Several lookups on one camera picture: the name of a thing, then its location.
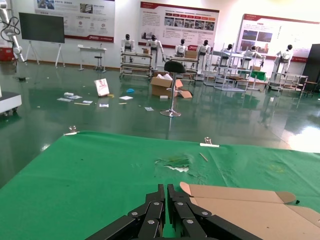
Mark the red cabinet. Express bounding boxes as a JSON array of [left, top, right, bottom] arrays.
[[0, 47, 12, 62]]

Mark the white narrow table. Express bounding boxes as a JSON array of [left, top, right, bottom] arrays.
[[77, 44, 108, 73]]

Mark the cardboard box with round hole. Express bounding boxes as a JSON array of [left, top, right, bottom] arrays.
[[179, 181, 320, 240]]

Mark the wall poster with red stripe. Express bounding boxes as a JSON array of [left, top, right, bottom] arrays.
[[34, 0, 116, 44]]

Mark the black bar stool chrome base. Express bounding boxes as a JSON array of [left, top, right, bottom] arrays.
[[159, 60, 187, 118]]

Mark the white humanoid robot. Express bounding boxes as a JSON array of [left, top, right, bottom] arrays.
[[146, 35, 166, 71], [273, 44, 295, 81], [121, 34, 136, 63], [196, 39, 212, 81], [174, 38, 189, 59], [241, 45, 266, 68], [221, 43, 235, 54]]

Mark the black display on stand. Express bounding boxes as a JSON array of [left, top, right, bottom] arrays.
[[18, 12, 66, 68]]

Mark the white metal frame rack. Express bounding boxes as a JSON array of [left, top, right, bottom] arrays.
[[203, 42, 251, 93]]

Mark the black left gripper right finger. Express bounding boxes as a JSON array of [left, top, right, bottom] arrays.
[[166, 183, 256, 240]]

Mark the small black stool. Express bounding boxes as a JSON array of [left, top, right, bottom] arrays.
[[93, 55, 107, 73]]

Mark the table with green cover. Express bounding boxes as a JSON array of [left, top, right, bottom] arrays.
[[237, 69, 267, 91]]

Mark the dark standing panel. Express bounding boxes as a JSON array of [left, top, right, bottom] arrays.
[[303, 43, 320, 86]]

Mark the wall poster with photo row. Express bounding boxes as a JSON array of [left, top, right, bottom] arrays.
[[138, 1, 220, 48]]

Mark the white wheeled cart base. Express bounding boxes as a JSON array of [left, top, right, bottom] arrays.
[[0, 84, 22, 117]]

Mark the open cardboard carton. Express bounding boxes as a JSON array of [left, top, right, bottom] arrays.
[[149, 73, 193, 100]]

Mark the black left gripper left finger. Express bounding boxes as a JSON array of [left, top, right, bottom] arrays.
[[86, 183, 166, 240]]

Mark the red and white paper bag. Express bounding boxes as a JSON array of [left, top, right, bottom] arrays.
[[93, 78, 111, 98]]

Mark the green table cloth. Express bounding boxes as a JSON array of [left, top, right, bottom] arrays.
[[0, 130, 320, 240]]

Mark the silver binder clip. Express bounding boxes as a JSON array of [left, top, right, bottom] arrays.
[[199, 136, 220, 148], [63, 125, 81, 137]]

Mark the metal work rack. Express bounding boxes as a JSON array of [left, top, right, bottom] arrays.
[[119, 51, 154, 78]]

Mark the wall poster with dark photos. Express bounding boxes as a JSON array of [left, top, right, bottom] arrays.
[[236, 13, 320, 63]]

